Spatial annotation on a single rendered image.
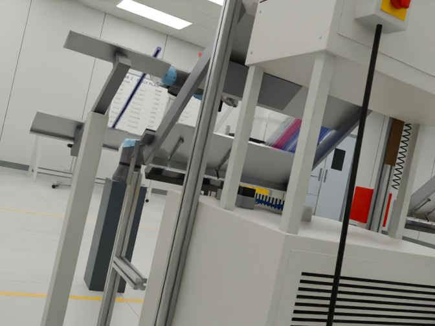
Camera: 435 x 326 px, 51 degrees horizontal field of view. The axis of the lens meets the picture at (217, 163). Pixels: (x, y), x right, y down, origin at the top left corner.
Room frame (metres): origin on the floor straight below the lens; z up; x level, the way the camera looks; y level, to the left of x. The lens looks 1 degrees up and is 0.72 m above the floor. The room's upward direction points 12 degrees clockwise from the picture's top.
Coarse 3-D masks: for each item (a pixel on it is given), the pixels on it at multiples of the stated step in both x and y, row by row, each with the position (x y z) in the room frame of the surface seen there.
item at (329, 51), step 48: (288, 0) 1.08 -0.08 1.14; (336, 0) 0.92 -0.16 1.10; (384, 0) 0.90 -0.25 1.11; (432, 0) 1.05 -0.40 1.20; (288, 48) 1.04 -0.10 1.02; (336, 48) 0.93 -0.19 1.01; (384, 48) 0.99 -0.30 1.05; (432, 48) 1.06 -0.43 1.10; (336, 96) 1.34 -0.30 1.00; (384, 96) 1.21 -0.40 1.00; (432, 96) 1.10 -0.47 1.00; (240, 144) 1.18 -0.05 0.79; (288, 192) 0.95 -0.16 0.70; (288, 288) 0.94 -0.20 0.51; (336, 288) 0.93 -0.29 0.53; (384, 288) 1.06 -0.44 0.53; (432, 288) 1.15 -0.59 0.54
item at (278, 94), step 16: (240, 32) 1.40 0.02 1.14; (240, 48) 1.44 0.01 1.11; (240, 64) 1.45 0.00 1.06; (240, 80) 1.49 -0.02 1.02; (272, 80) 1.52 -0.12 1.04; (240, 96) 1.55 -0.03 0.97; (272, 96) 1.58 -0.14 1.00; (288, 96) 1.59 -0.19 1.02; (304, 96) 1.66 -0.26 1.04; (288, 112) 1.71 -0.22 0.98; (336, 112) 1.75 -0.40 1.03; (352, 112) 1.77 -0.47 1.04; (336, 128) 1.83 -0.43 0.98
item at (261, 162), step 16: (176, 128) 1.67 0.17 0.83; (192, 128) 1.69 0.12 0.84; (176, 144) 1.74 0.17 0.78; (224, 144) 1.79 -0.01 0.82; (256, 144) 1.82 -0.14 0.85; (176, 160) 1.81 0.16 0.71; (208, 160) 1.85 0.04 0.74; (256, 160) 1.90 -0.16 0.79; (272, 160) 1.92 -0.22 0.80; (288, 160) 1.94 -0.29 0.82; (256, 176) 1.99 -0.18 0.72; (272, 176) 2.00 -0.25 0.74; (288, 176) 2.03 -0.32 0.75
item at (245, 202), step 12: (132, 156) 1.73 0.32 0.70; (132, 168) 1.71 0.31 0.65; (240, 192) 1.39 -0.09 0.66; (252, 192) 1.39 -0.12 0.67; (240, 204) 1.37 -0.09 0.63; (252, 204) 1.39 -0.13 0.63; (264, 204) 1.54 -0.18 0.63; (276, 204) 1.47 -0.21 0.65; (120, 264) 1.63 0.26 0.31; (132, 276) 1.51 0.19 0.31; (144, 276) 1.51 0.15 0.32; (144, 288) 1.49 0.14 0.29
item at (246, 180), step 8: (152, 160) 1.75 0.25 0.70; (160, 160) 1.77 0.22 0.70; (176, 168) 1.79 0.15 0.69; (184, 168) 1.81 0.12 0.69; (208, 168) 1.88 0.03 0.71; (208, 176) 1.86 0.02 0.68; (216, 176) 1.88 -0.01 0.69; (224, 176) 1.90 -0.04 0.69; (248, 184) 1.95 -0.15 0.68; (256, 184) 1.97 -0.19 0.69; (264, 184) 2.00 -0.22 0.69; (272, 184) 2.03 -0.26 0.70; (280, 184) 2.06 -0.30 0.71
